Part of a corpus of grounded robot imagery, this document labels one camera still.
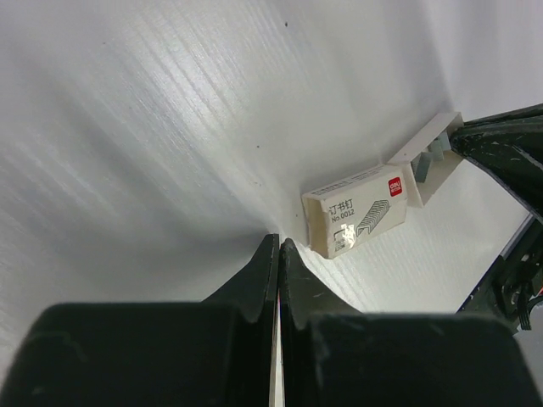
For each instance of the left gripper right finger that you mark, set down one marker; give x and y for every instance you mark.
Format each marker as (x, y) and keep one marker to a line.
(335, 355)

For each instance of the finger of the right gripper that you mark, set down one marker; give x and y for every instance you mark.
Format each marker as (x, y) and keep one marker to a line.
(507, 147)

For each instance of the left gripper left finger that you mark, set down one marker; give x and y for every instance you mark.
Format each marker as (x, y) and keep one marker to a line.
(216, 352)

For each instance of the small grey staple strip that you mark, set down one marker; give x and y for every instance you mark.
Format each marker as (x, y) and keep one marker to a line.
(434, 152)

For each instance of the small white staple box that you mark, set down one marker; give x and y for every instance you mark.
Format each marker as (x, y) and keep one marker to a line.
(418, 194)

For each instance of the white staple box with red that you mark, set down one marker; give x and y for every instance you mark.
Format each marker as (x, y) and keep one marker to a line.
(349, 212)

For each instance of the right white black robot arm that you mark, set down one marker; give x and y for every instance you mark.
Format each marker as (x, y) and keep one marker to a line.
(512, 287)

